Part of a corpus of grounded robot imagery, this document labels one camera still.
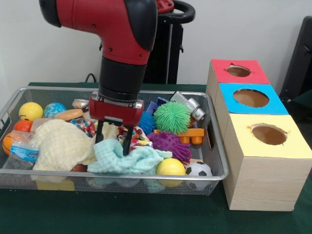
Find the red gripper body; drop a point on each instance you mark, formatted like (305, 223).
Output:
(114, 113)

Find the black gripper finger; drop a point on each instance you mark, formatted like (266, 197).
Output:
(128, 141)
(100, 132)

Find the mint green muslin cloth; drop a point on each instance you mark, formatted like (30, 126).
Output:
(109, 161)

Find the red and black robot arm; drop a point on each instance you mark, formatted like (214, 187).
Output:
(109, 24)

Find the silver mesh bin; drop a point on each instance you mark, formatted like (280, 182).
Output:
(214, 151)

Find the wooden box with three holes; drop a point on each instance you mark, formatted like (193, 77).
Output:
(263, 185)

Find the purple spiky rubber ball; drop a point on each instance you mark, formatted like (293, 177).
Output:
(168, 143)

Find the green spiky rubber ball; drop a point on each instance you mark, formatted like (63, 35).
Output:
(171, 117)

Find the yellow tennis ball toy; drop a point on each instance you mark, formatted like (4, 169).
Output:
(170, 167)

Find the blue globe ball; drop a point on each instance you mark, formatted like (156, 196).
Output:
(54, 109)

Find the yellow smiley ball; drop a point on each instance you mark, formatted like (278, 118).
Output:
(31, 111)

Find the dark green table cloth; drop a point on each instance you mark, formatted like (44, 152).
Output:
(122, 214)
(303, 97)

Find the small soccer ball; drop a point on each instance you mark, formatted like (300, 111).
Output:
(198, 169)

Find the crushed clear plastic bottle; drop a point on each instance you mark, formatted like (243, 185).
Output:
(24, 151)

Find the black upright panel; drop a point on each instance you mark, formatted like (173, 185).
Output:
(299, 61)

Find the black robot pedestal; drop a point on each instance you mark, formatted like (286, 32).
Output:
(175, 48)

